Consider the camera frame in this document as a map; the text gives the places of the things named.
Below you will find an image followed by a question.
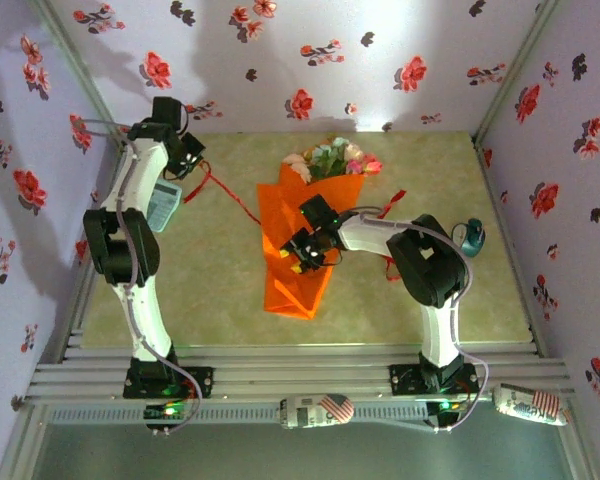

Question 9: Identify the orange wrapping paper sheet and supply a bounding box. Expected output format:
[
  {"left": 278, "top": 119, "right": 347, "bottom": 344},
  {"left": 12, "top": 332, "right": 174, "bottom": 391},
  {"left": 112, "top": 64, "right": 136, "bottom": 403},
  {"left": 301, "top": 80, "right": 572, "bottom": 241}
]
[{"left": 256, "top": 164, "right": 366, "bottom": 321}]

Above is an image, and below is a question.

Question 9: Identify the red ribbon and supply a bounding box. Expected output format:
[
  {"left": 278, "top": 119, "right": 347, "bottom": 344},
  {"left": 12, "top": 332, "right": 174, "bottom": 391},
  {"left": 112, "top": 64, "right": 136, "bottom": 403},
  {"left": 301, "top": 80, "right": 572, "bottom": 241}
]
[{"left": 182, "top": 159, "right": 409, "bottom": 284}]

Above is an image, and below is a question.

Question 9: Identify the artificial flower bunch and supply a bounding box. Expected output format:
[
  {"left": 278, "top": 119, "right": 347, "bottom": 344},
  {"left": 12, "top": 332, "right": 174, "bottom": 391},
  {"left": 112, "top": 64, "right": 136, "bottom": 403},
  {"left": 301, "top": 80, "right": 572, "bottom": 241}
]
[{"left": 282, "top": 137, "right": 384, "bottom": 184}]

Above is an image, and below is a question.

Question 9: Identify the light blue calculator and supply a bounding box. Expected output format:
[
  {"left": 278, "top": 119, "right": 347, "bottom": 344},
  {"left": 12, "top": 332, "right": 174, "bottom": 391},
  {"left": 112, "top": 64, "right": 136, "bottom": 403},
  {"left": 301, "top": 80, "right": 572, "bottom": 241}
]
[{"left": 147, "top": 180, "right": 184, "bottom": 234}]

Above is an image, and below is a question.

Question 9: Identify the flag print cloth pouch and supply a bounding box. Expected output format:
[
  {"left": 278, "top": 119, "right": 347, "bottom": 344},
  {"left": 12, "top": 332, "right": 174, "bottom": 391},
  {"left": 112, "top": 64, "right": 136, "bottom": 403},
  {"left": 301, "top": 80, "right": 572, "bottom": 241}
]
[
  {"left": 492, "top": 383, "right": 569, "bottom": 427},
  {"left": 278, "top": 393, "right": 355, "bottom": 430}
]

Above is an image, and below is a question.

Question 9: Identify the aluminium frame rail bank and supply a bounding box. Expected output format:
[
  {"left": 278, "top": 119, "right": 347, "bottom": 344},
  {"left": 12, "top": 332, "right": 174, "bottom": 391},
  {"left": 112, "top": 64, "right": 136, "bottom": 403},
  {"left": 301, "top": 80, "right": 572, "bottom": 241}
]
[{"left": 27, "top": 342, "right": 576, "bottom": 404}]

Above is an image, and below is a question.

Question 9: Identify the left arm grey cable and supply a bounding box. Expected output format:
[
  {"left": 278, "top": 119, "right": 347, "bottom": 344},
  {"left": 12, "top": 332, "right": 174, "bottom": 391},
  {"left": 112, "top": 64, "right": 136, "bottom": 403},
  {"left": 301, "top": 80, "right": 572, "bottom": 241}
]
[{"left": 77, "top": 118, "right": 204, "bottom": 436}]

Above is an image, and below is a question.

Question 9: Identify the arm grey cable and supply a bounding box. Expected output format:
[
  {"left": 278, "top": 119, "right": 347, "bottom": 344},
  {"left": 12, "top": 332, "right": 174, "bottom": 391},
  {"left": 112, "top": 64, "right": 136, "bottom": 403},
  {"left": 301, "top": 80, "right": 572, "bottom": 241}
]
[
  {"left": 352, "top": 204, "right": 491, "bottom": 434},
  {"left": 77, "top": 118, "right": 204, "bottom": 436}
]

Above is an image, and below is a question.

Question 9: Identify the aluminium frame post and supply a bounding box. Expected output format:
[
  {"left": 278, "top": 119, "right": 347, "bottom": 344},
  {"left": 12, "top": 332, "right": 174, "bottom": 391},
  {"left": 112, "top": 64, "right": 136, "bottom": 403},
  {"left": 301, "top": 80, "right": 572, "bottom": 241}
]
[
  {"left": 472, "top": 0, "right": 564, "bottom": 146},
  {"left": 29, "top": 0, "right": 134, "bottom": 149}
]

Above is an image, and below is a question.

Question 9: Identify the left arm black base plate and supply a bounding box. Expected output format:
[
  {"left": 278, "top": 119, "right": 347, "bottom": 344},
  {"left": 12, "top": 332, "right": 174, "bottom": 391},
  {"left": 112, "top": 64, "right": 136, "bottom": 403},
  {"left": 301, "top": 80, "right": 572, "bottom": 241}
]
[{"left": 123, "top": 364, "right": 215, "bottom": 400}]

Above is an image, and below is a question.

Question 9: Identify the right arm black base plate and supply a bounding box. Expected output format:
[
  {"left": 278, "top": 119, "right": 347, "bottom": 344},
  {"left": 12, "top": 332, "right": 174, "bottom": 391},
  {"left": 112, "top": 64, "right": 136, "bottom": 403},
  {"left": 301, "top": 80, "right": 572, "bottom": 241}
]
[{"left": 388, "top": 363, "right": 480, "bottom": 396}]

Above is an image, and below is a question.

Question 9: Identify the grey slotted cable duct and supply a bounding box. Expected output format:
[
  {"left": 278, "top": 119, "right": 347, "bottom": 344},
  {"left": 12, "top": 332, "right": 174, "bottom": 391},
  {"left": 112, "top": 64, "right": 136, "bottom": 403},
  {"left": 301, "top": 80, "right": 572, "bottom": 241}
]
[{"left": 49, "top": 402, "right": 431, "bottom": 426}]

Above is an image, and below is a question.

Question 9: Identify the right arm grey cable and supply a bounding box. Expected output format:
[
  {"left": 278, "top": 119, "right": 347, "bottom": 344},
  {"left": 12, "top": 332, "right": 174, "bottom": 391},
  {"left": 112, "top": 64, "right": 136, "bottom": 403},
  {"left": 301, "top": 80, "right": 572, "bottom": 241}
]
[{"left": 352, "top": 204, "right": 491, "bottom": 434}]

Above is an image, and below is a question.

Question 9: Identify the aluminium table side rail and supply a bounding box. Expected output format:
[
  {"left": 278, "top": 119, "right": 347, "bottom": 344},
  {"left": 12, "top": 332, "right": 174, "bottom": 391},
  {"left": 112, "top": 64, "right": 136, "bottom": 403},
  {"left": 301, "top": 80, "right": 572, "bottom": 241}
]
[
  {"left": 59, "top": 142, "right": 134, "bottom": 361},
  {"left": 472, "top": 142, "right": 549, "bottom": 357}
]

